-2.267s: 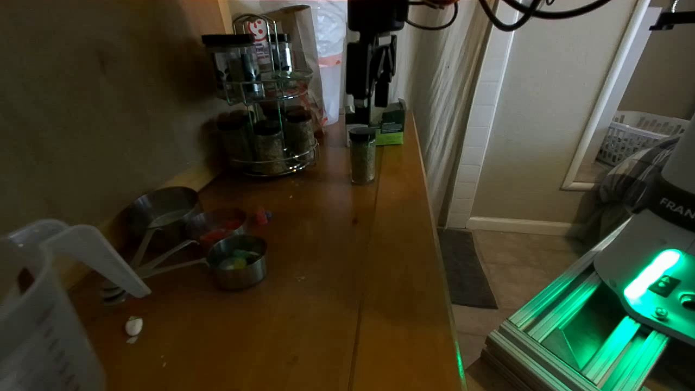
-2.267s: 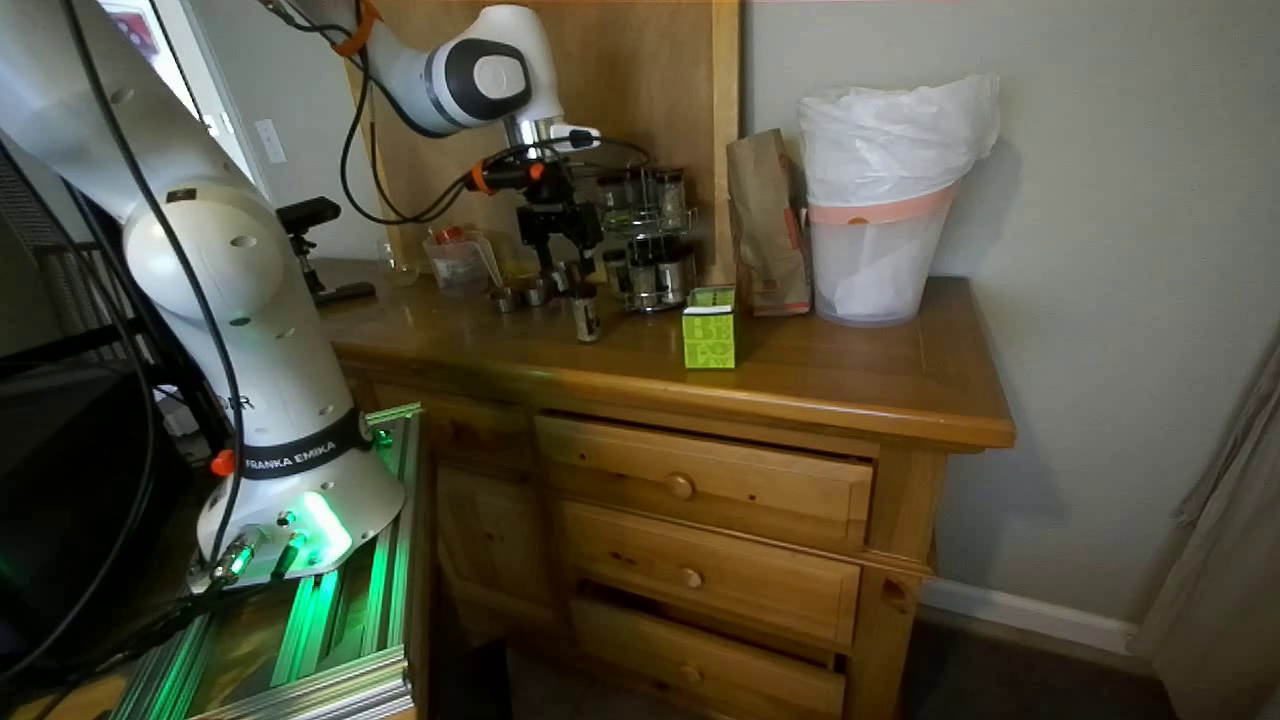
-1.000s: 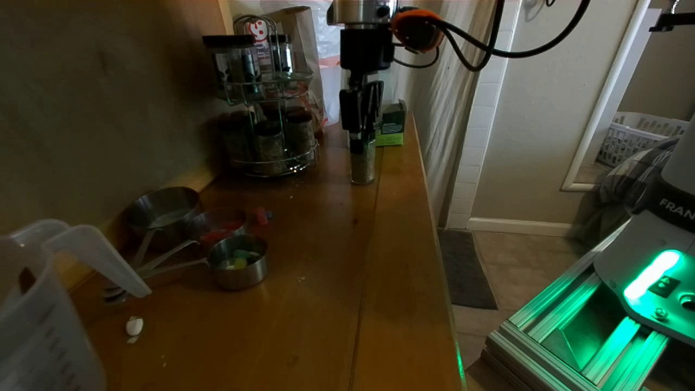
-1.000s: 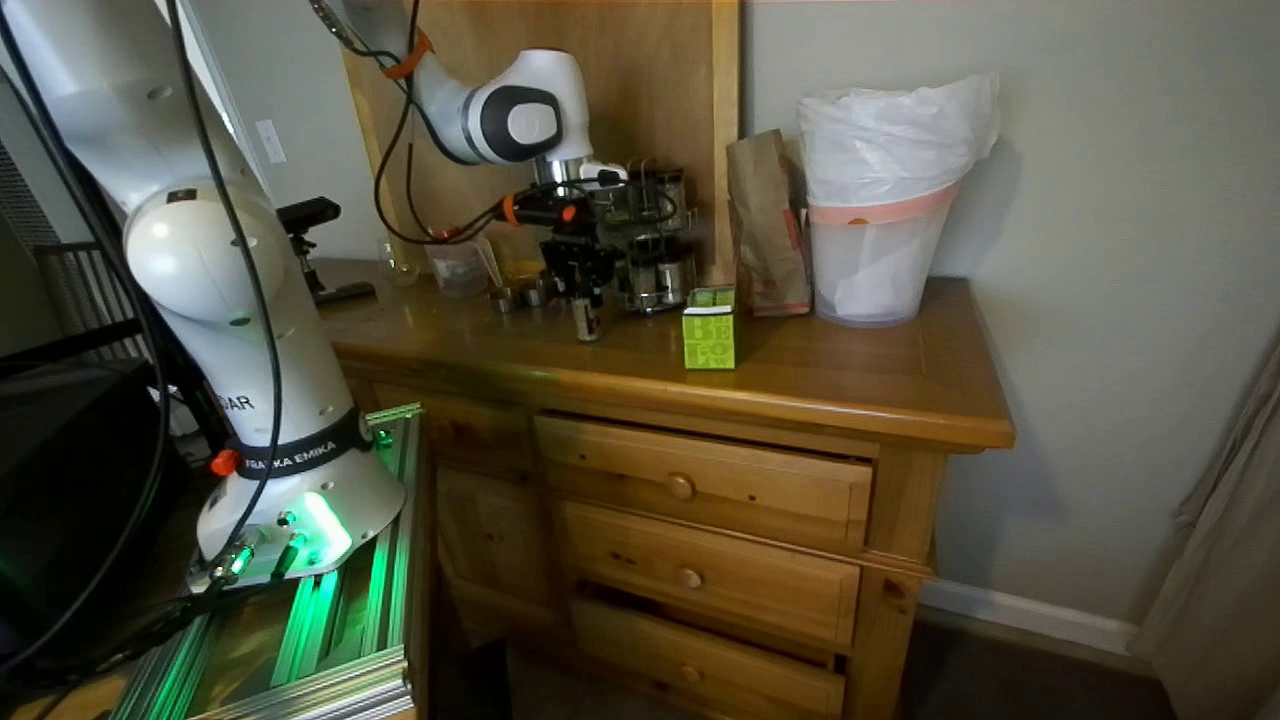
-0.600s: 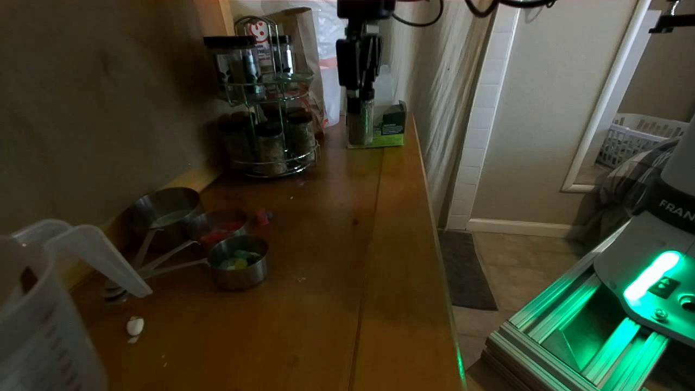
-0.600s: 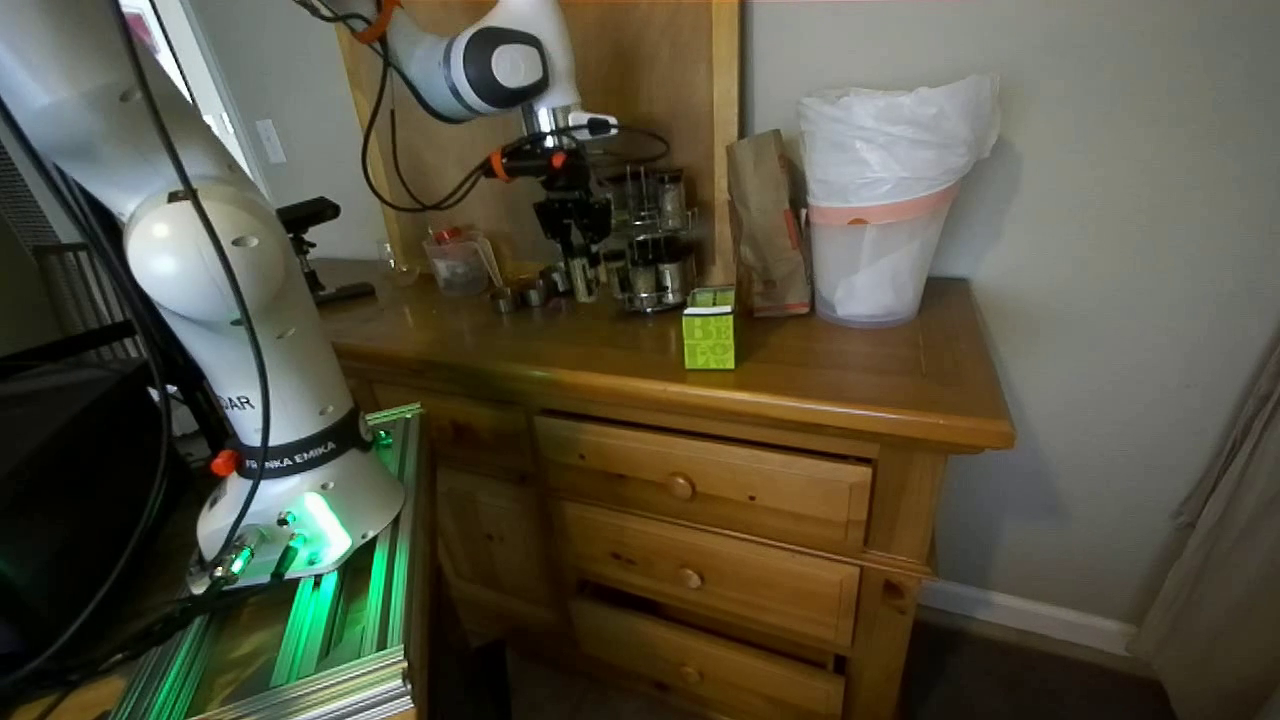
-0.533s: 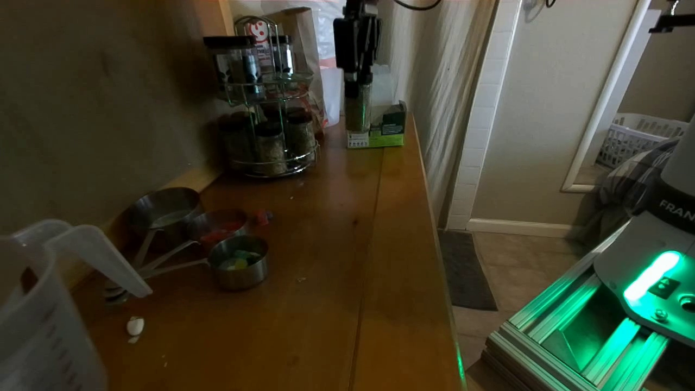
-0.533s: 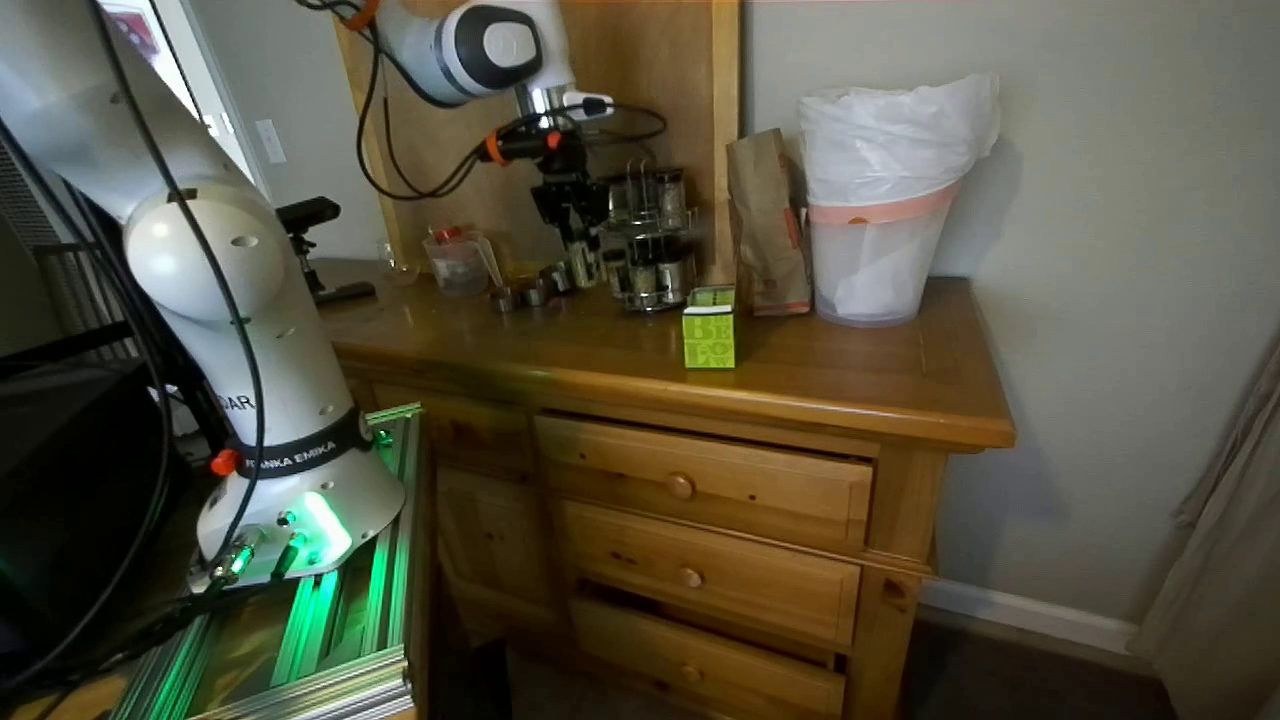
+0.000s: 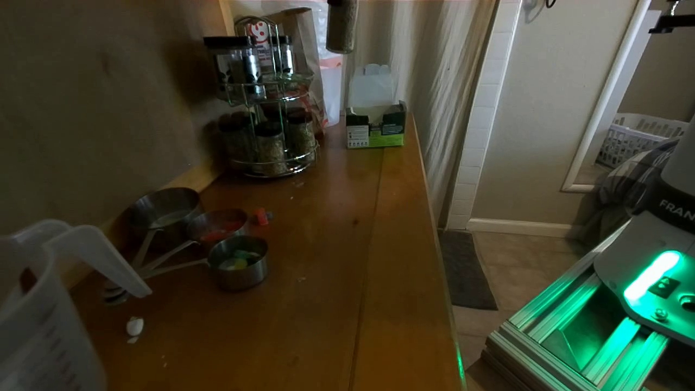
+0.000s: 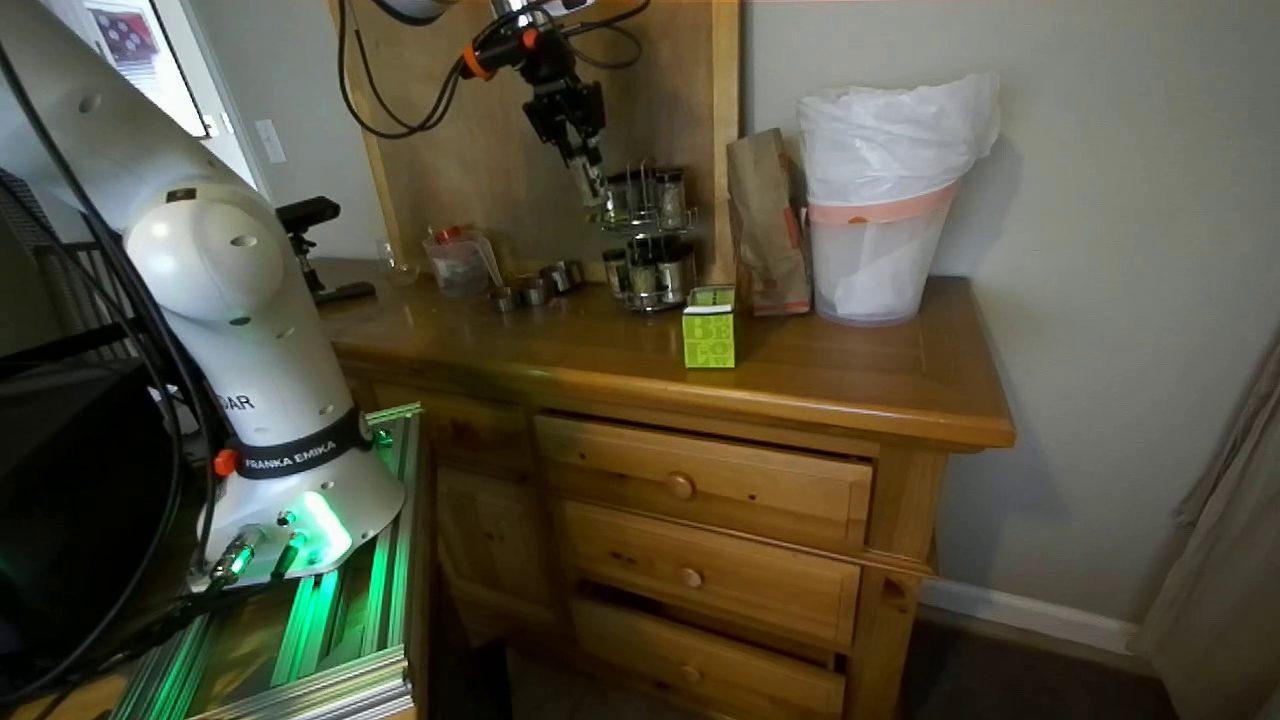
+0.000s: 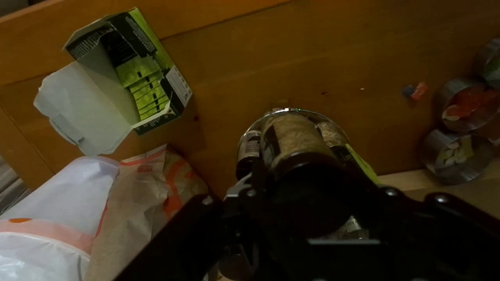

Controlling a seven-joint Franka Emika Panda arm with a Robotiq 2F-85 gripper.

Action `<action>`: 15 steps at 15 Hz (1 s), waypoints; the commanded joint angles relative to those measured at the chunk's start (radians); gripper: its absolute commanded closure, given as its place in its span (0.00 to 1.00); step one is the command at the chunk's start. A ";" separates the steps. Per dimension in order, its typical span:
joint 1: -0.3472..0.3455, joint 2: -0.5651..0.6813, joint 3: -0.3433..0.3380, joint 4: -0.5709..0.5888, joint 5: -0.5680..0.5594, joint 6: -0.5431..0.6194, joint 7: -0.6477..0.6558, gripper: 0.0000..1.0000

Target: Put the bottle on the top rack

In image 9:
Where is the small red object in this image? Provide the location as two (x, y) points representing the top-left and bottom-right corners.
(248, 207), (274, 231)

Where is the translucent white plastic container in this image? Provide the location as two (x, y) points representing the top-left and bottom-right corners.
(345, 61), (399, 113)

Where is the white laundry basket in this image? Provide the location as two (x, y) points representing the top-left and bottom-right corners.
(595, 109), (693, 170)

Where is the brown paper bag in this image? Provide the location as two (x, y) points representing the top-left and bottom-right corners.
(271, 5), (328, 113)

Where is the clear plastic measuring jug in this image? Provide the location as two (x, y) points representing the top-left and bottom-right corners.
(0, 219), (154, 391)

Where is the spice jar with dark lid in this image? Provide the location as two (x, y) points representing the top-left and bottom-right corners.
(217, 112), (254, 166)
(253, 119), (287, 170)
(274, 33), (295, 78)
(284, 106), (318, 160)

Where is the small white crumpled scrap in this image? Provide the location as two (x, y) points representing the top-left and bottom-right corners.
(125, 316), (146, 345)

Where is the dark floor mat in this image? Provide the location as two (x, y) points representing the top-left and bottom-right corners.
(436, 229), (500, 314)

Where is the large metal measuring cup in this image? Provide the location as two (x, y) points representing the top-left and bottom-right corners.
(117, 187), (206, 273)

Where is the small metal measuring cup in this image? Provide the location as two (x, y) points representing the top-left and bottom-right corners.
(103, 235), (271, 305)

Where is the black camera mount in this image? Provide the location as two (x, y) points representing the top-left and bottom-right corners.
(648, 0), (695, 36)

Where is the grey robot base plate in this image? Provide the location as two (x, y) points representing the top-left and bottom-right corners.
(592, 212), (695, 349)

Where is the green and white box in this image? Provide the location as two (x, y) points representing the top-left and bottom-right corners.
(344, 101), (408, 152)

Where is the medium metal measuring cup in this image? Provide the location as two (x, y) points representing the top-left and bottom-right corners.
(142, 207), (251, 277)

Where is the grey plaid cloth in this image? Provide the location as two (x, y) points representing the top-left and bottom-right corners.
(567, 140), (682, 250)

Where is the aluminium extrusion frame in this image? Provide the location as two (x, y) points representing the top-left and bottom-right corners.
(483, 219), (695, 391)

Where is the round wire spice rack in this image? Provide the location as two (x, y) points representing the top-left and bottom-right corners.
(202, 15), (321, 181)

